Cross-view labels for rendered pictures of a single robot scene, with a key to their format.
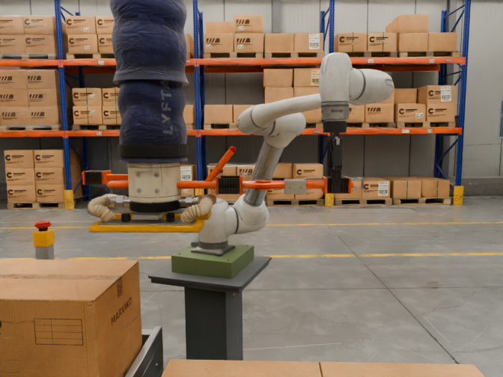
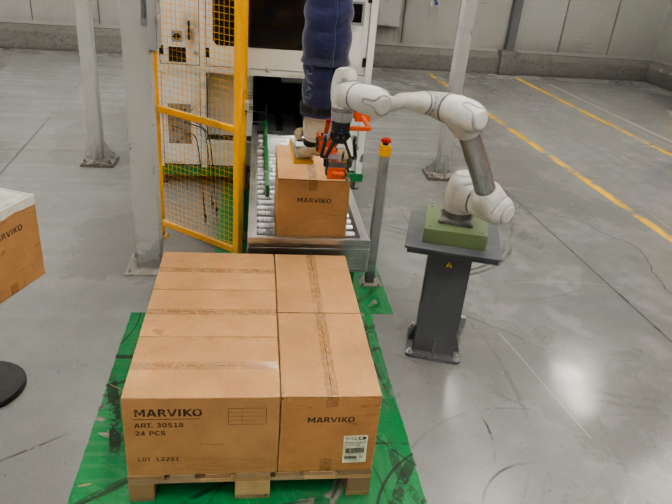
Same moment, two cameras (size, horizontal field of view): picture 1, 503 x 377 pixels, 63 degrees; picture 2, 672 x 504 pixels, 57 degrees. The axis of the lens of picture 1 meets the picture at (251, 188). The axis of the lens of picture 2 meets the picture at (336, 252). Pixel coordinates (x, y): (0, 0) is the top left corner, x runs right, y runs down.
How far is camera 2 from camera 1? 2.92 m
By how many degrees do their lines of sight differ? 77
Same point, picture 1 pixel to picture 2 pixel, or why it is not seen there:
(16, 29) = not seen: outside the picture
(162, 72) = (307, 58)
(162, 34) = (308, 34)
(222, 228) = (452, 200)
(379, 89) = (357, 105)
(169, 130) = (308, 96)
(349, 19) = not seen: outside the picture
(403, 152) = not seen: outside the picture
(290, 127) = (452, 121)
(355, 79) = (339, 92)
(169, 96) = (310, 74)
